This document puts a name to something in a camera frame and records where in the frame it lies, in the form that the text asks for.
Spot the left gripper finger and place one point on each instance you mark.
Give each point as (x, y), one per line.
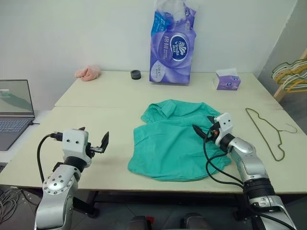
(105, 141)
(80, 129)

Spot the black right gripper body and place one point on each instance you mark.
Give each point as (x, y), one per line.
(211, 134)

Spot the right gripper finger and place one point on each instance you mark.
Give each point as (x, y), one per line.
(200, 131)
(211, 120)

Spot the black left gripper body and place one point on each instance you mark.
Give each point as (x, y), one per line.
(98, 150)

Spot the green cloth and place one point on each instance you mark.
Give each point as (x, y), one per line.
(168, 148)

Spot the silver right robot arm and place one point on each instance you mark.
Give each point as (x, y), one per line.
(249, 158)

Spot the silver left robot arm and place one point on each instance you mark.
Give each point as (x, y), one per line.
(57, 191)

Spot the small purple tissue pack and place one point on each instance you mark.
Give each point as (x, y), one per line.
(227, 82)

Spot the pink cloth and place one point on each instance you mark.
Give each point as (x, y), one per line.
(88, 73)

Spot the grey laptop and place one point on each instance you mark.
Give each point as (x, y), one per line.
(14, 124)

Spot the black round cap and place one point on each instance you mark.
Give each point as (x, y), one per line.
(135, 74)

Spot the wooden rack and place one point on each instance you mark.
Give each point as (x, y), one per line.
(280, 92)

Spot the purple tissue roll bag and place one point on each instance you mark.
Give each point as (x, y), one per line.
(172, 55)

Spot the dark rounded shape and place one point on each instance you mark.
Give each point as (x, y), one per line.
(193, 222)

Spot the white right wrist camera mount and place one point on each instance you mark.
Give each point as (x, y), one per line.
(225, 124)

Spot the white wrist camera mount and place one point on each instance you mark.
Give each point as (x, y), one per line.
(72, 146)
(225, 124)

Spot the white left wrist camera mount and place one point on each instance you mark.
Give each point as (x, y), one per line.
(72, 146)

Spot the black table frame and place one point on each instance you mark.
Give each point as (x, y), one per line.
(84, 207)

